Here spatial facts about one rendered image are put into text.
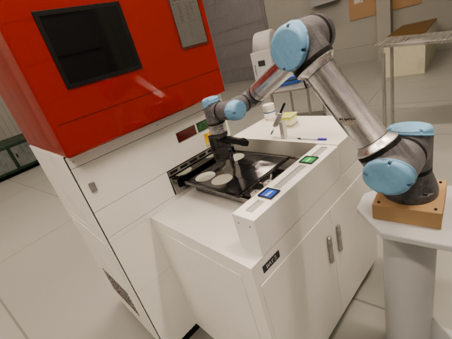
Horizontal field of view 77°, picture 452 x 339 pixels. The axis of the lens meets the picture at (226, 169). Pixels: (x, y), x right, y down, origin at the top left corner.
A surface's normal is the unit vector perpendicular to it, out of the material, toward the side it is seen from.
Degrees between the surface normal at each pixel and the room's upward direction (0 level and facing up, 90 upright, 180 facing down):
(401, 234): 0
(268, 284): 90
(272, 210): 90
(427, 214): 90
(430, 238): 0
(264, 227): 90
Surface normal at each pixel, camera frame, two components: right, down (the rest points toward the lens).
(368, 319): -0.25, -0.88
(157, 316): 0.69, 0.13
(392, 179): -0.59, 0.58
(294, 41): -0.75, 0.37
